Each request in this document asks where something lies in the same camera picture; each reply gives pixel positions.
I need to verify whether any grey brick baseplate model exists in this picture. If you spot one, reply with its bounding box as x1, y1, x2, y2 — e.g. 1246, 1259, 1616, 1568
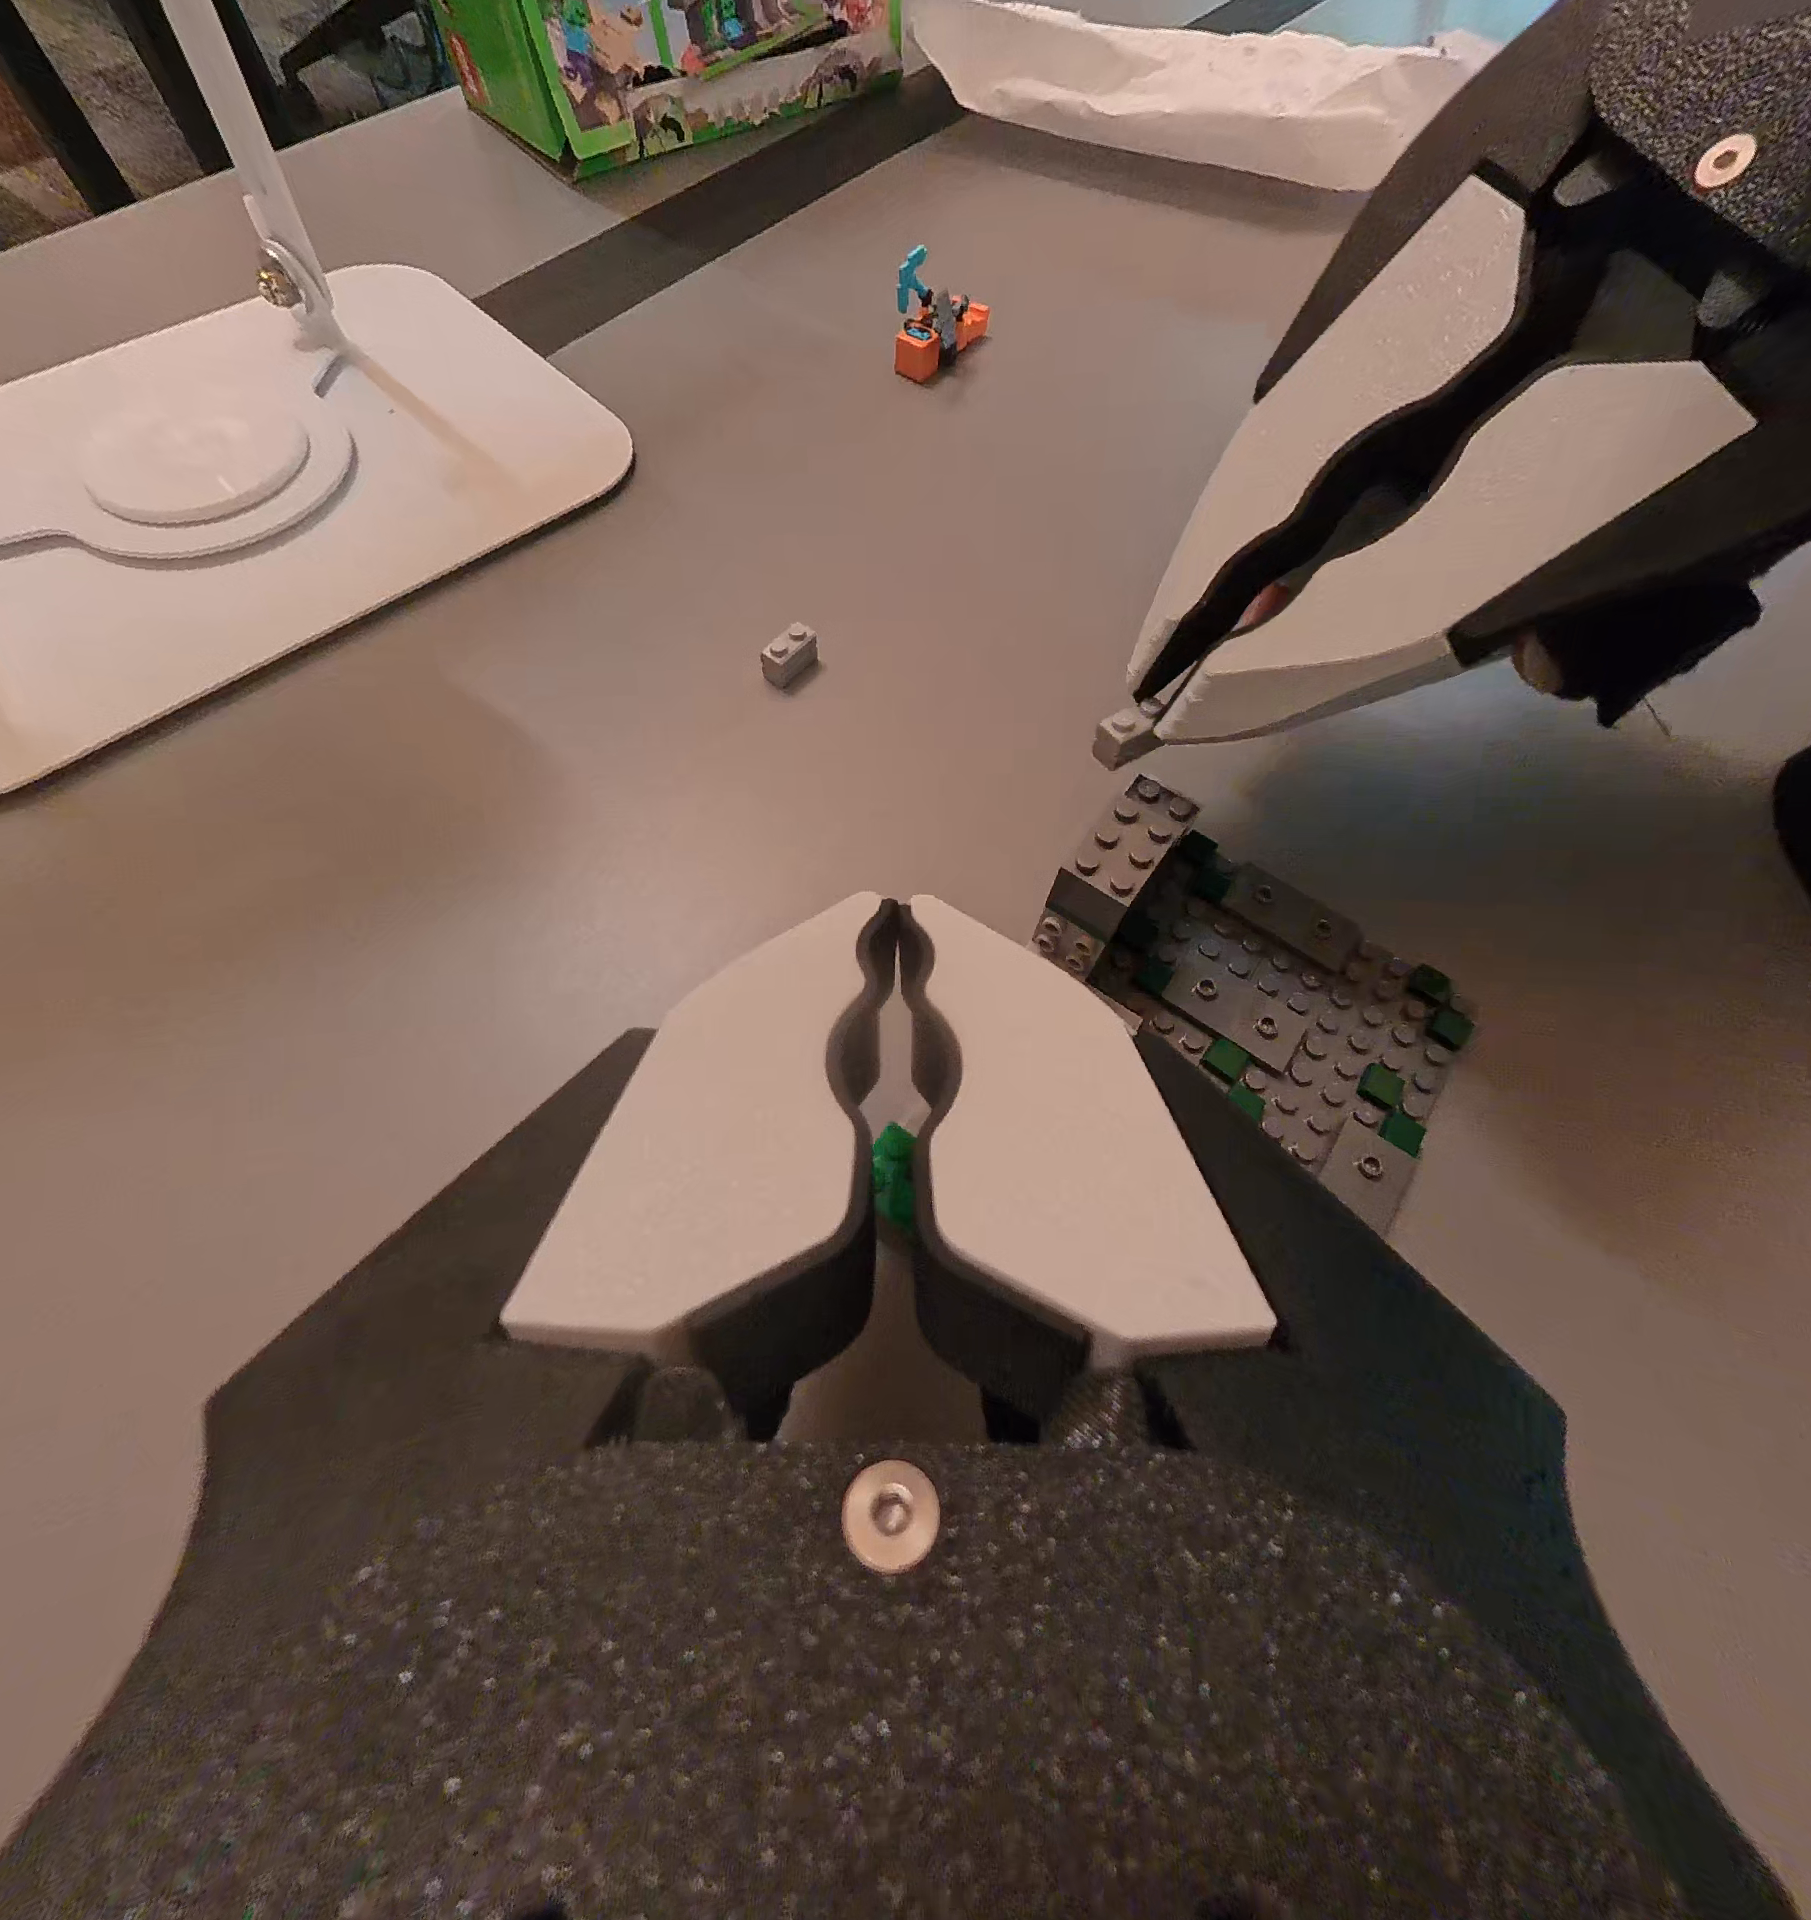
867, 772, 1476, 1239

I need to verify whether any orange toy brick figure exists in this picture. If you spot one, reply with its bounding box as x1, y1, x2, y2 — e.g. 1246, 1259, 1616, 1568
891, 243, 991, 384

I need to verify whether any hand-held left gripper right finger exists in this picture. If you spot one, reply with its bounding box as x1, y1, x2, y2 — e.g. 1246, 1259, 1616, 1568
904, 894, 1282, 1437

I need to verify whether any white printed paper bag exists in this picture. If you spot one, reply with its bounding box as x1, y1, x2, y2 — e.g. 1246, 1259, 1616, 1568
904, 0, 1461, 194

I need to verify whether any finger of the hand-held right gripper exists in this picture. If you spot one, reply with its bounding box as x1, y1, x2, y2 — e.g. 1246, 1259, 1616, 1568
1127, 173, 1533, 704
1148, 358, 1762, 746

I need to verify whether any green toy set box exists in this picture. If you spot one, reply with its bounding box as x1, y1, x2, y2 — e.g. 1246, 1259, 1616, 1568
431, 0, 907, 181

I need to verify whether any black desk cable channel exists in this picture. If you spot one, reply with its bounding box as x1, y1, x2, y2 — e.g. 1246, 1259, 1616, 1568
475, 68, 966, 354

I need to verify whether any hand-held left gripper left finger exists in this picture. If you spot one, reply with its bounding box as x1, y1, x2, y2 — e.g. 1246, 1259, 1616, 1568
499, 891, 907, 1437

